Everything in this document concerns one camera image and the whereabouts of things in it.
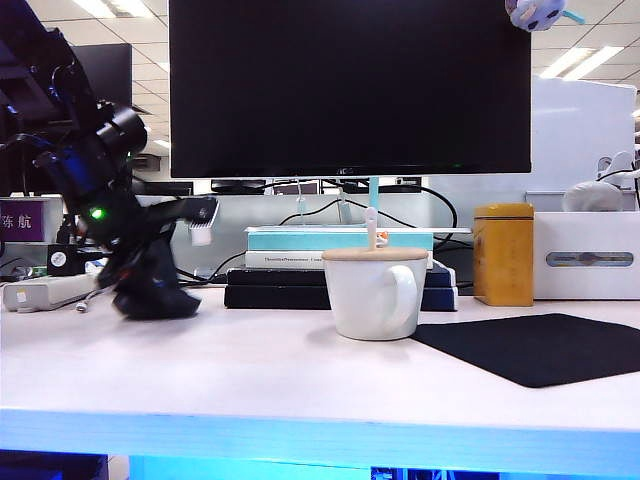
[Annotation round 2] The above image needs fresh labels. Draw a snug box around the large black monitor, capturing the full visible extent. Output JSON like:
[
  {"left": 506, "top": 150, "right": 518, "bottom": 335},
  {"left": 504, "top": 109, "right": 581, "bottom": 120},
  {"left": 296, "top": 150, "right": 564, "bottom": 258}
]
[{"left": 168, "top": 0, "right": 533, "bottom": 179}]

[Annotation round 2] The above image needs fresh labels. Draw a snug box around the spoon with orange ornament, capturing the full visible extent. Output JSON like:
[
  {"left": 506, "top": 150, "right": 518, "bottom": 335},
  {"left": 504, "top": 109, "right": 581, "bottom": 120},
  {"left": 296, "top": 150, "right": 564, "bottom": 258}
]
[{"left": 363, "top": 207, "right": 392, "bottom": 251}]

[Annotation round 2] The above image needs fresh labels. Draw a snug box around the white spine book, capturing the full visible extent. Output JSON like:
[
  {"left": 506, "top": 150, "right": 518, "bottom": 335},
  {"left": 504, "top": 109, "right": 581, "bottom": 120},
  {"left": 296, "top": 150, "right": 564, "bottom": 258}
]
[{"left": 244, "top": 250, "right": 436, "bottom": 271}]

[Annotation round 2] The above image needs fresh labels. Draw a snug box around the black monitor cable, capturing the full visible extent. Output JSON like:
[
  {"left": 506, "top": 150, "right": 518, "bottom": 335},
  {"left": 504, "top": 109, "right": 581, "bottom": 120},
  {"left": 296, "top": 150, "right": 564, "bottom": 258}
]
[{"left": 277, "top": 185, "right": 459, "bottom": 251}]

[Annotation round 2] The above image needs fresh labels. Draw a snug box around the white USB cable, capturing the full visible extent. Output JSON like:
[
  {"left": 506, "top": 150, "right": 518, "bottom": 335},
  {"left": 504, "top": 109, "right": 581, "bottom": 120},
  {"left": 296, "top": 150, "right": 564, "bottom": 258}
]
[{"left": 76, "top": 289, "right": 109, "bottom": 315}]

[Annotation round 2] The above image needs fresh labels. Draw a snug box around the distant black monitor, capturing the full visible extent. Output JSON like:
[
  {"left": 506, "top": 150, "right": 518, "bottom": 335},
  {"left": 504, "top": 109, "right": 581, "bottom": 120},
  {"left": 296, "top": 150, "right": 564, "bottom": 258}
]
[
  {"left": 210, "top": 178, "right": 266, "bottom": 195},
  {"left": 132, "top": 182, "right": 194, "bottom": 197}
]

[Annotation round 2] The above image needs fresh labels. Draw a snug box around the wooden mug lid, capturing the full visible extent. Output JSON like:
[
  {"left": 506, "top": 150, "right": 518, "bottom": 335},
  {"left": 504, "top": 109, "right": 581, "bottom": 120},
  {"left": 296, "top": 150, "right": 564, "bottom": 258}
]
[{"left": 321, "top": 247, "right": 432, "bottom": 262}]

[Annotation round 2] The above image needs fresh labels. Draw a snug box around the dark navy book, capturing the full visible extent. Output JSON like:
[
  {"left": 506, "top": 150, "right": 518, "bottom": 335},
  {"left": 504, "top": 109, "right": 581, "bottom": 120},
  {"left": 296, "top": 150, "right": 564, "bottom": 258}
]
[
  {"left": 223, "top": 285, "right": 460, "bottom": 312},
  {"left": 227, "top": 268, "right": 457, "bottom": 289}
]

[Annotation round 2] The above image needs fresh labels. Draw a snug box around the yellow metal tin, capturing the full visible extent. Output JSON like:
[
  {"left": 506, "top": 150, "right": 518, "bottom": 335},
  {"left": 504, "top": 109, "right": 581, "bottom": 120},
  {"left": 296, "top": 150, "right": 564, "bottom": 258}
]
[{"left": 472, "top": 202, "right": 536, "bottom": 307}]

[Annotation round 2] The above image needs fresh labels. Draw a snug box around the lilac plush toy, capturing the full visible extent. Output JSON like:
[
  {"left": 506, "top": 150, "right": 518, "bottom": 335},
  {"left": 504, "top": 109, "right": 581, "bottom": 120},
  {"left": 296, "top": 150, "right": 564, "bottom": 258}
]
[{"left": 504, "top": 0, "right": 586, "bottom": 34}]

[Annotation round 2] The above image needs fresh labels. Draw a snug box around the white power strip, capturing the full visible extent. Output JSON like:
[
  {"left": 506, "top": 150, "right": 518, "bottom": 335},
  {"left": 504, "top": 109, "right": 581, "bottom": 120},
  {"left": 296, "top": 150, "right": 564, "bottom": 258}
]
[{"left": 2, "top": 273, "right": 109, "bottom": 314}]

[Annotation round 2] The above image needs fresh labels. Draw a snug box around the teal cover book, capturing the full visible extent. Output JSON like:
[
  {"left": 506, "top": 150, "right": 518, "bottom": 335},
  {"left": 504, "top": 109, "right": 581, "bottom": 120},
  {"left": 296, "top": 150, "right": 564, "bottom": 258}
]
[{"left": 244, "top": 226, "right": 435, "bottom": 254}]

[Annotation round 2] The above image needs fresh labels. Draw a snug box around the ceiling light panel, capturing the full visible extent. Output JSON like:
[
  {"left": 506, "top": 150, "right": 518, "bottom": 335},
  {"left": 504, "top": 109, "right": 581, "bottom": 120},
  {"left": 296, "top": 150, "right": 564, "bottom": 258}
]
[
  {"left": 538, "top": 46, "right": 626, "bottom": 81},
  {"left": 72, "top": 0, "right": 154, "bottom": 20}
]

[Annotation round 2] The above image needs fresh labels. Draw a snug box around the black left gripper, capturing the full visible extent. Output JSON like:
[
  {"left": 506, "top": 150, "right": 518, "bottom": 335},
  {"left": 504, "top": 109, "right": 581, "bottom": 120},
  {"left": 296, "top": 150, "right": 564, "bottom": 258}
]
[{"left": 67, "top": 187, "right": 182, "bottom": 301}]

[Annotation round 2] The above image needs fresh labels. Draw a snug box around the purple name sign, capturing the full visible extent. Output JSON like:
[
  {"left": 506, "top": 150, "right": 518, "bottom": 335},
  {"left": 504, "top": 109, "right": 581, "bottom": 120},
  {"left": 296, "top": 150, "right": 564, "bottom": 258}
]
[{"left": 0, "top": 197, "right": 50, "bottom": 245}]

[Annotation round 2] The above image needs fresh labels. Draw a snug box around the white ceramic mug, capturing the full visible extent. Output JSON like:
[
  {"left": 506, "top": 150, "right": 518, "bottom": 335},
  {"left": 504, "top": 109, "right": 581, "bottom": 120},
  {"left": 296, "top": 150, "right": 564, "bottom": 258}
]
[{"left": 323, "top": 257, "right": 430, "bottom": 342}]

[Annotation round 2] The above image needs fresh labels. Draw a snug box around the white board panel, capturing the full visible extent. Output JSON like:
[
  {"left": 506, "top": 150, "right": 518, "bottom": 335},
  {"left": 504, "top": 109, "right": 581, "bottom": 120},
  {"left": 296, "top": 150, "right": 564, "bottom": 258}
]
[{"left": 531, "top": 74, "right": 640, "bottom": 194}]

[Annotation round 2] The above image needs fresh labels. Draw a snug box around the black cube adapter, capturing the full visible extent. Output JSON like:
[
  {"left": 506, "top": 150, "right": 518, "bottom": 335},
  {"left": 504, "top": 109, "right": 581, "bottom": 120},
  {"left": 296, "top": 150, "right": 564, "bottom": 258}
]
[{"left": 47, "top": 243, "right": 87, "bottom": 278}]

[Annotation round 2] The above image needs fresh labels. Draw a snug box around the black mouse pad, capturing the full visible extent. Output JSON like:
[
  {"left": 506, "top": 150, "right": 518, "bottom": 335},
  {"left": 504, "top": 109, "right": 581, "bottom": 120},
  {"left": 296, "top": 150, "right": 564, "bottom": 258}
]
[{"left": 409, "top": 313, "right": 640, "bottom": 390}]

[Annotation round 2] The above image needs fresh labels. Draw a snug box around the white tissue box organizer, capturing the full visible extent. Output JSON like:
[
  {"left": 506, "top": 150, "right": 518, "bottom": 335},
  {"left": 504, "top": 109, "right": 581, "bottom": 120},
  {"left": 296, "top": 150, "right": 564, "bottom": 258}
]
[{"left": 532, "top": 211, "right": 640, "bottom": 301}]

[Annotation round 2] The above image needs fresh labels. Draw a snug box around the smaller black monitor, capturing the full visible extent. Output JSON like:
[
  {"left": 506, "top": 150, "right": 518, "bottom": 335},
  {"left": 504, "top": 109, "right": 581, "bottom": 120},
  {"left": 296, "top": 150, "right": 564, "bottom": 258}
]
[{"left": 69, "top": 43, "right": 134, "bottom": 114}]

